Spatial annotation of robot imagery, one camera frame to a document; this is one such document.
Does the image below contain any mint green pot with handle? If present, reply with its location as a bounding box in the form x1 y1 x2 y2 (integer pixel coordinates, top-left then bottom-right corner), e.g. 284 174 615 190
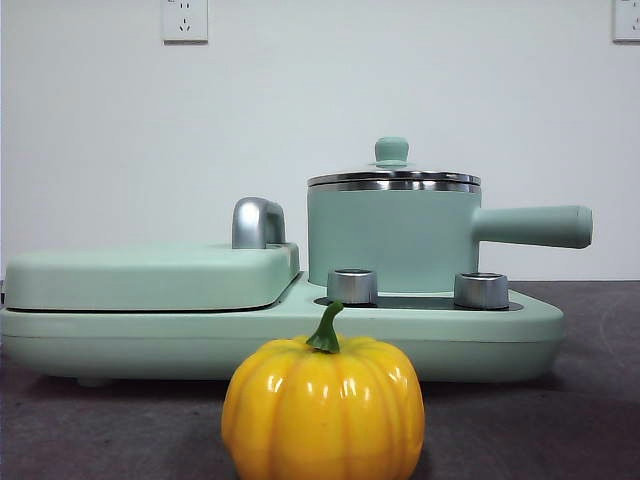
306 180 595 296

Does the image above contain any white wall socket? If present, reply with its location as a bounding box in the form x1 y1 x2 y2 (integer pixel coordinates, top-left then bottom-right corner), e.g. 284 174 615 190
161 0 210 45
612 0 640 44

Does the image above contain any glass lid with green knob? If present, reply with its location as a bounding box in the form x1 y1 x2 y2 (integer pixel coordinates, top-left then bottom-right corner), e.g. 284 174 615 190
306 136 483 185

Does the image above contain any mint green hinged grill cover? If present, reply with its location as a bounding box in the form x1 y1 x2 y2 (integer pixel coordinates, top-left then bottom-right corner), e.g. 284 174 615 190
2 239 302 312

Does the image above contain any black control panel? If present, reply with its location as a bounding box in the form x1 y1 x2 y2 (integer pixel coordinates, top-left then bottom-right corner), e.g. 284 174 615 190
313 294 525 311

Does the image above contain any mint green breakfast machine base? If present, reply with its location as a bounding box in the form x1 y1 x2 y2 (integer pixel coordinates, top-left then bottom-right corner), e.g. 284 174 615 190
0 292 567 389

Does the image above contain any silver control knob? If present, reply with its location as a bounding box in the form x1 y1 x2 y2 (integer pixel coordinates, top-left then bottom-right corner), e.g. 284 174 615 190
326 268 380 306
453 271 511 309

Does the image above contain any silver grill cover handle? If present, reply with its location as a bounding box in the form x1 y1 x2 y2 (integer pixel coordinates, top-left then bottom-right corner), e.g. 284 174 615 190
231 197 287 250

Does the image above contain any yellow toy pumpkin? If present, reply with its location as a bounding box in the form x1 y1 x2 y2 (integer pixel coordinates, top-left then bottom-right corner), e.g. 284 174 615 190
221 300 427 480

